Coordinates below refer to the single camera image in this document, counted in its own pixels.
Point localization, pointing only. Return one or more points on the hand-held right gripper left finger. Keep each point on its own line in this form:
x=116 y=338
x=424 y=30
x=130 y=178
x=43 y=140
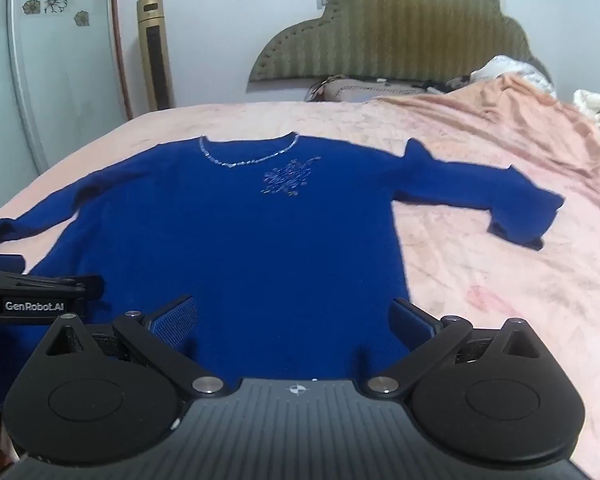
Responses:
x=174 y=324

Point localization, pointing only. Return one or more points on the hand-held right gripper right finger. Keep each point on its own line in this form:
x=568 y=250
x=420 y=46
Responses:
x=411 y=322

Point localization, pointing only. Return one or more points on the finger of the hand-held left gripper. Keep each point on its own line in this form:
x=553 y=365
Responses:
x=2 y=263

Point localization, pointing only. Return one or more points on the blue beaded sweater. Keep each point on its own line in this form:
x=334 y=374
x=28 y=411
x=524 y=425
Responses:
x=260 y=240

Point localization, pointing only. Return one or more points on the pink bed blanket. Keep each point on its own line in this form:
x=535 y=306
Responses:
x=490 y=160

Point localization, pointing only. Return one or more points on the flower print wardrobe door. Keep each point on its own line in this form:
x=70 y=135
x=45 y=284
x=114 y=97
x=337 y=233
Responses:
x=55 y=85

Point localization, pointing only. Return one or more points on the clutter pile behind bed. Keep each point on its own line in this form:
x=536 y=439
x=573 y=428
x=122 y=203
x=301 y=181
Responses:
x=360 y=91

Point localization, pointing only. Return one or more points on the gold tower air conditioner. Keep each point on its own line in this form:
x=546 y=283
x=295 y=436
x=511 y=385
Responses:
x=156 y=55

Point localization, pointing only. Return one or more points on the white patterned quilt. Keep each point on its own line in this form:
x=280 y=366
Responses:
x=510 y=69

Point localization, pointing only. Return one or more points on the olive padded headboard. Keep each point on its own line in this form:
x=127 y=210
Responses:
x=395 y=25

